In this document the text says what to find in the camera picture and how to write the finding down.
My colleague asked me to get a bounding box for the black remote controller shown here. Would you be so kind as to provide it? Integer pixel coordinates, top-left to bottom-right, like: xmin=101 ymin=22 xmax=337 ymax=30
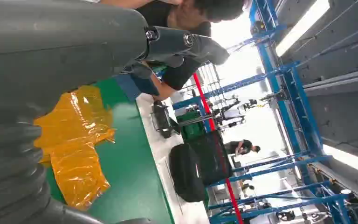
xmin=150 ymin=100 xmax=179 ymax=139

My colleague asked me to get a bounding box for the green table mat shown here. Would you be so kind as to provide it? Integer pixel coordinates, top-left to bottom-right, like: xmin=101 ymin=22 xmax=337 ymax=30
xmin=44 ymin=77 xmax=176 ymax=224

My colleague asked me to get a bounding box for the white wire rack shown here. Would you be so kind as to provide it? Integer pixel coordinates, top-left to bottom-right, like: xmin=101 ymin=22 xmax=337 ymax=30
xmin=197 ymin=62 xmax=221 ymax=91

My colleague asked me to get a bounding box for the person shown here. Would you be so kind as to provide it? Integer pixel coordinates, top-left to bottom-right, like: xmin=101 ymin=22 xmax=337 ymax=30
xmin=223 ymin=139 xmax=262 ymax=157
xmin=100 ymin=0 xmax=252 ymax=101

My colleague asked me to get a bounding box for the green plastic crate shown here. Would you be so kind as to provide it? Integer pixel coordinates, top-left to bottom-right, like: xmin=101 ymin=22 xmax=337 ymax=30
xmin=176 ymin=111 xmax=207 ymax=141

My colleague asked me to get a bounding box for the yellow plastic sheet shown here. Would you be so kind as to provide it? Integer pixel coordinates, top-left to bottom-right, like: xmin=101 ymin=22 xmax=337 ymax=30
xmin=33 ymin=85 xmax=116 ymax=211

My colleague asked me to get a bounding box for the red pole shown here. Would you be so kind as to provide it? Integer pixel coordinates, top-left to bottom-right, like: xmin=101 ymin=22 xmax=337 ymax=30
xmin=192 ymin=72 xmax=244 ymax=224

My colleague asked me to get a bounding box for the blue tablet case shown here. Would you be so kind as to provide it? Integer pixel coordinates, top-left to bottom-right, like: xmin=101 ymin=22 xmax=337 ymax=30
xmin=112 ymin=72 xmax=160 ymax=103

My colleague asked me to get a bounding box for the blue wheeled metal frame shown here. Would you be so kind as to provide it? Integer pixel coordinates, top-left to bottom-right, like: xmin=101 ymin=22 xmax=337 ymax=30
xmin=208 ymin=153 xmax=352 ymax=224

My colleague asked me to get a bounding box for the black white humanoid robot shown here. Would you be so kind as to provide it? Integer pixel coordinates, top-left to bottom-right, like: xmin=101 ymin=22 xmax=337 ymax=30
xmin=211 ymin=98 xmax=258 ymax=128

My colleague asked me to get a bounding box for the blue metal gantry frame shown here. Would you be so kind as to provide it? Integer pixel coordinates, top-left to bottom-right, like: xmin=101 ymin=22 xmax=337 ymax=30
xmin=172 ymin=0 xmax=326 ymax=157

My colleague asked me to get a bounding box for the black zip carry case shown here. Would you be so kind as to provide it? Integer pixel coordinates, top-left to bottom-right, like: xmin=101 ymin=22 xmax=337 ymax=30
xmin=169 ymin=143 xmax=207 ymax=203

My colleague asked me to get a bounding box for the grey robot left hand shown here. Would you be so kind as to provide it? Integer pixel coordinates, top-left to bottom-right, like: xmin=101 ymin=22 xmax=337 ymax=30
xmin=0 ymin=0 xmax=230 ymax=123

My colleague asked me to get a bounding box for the long ceiling light strip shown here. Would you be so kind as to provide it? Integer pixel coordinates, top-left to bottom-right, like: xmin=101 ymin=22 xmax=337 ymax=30
xmin=275 ymin=0 xmax=331 ymax=58
xmin=322 ymin=143 xmax=358 ymax=180

